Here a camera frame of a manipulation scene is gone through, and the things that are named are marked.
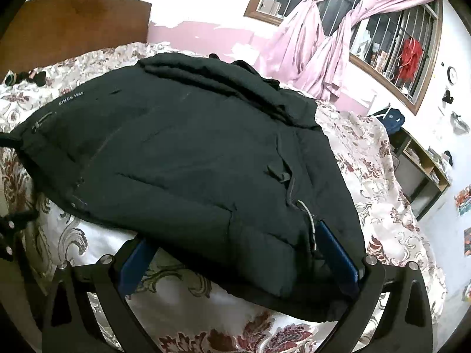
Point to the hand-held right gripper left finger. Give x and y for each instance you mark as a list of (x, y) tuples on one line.
[(134, 264)]

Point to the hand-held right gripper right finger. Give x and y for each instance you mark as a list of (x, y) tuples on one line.
[(336, 246)]

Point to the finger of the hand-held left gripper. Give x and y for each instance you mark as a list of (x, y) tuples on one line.
[(14, 228), (9, 140)]

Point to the black jacket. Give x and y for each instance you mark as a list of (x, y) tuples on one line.
[(184, 161)]

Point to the floral satin bedspread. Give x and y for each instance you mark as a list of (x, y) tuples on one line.
[(386, 209)]

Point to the small dark items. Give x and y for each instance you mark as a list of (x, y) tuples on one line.
[(35, 77)]

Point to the wooden shelf desk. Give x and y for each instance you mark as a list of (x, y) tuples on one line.
[(423, 169)]

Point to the wooden headboard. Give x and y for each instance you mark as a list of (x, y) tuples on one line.
[(73, 18)]

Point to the dark blue backpack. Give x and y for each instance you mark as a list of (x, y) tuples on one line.
[(392, 119)]

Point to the windowsill bottles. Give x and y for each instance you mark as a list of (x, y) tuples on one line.
[(379, 59)]

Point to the red hanging cloth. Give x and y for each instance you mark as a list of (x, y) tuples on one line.
[(410, 57)]

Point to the small cardboard box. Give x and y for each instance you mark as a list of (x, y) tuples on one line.
[(268, 6)]

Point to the colourful wall poster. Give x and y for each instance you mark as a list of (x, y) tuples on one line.
[(463, 196), (467, 241)]

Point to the metal wall rack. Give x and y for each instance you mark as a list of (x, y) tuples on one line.
[(460, 123)]

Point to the black wall fixture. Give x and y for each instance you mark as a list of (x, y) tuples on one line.
[(447, 96)]

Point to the round wall clock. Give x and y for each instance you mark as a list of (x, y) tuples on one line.
[(452, 74)]

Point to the barred wooden frame window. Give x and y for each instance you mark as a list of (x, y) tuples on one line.
[(390, 33)]

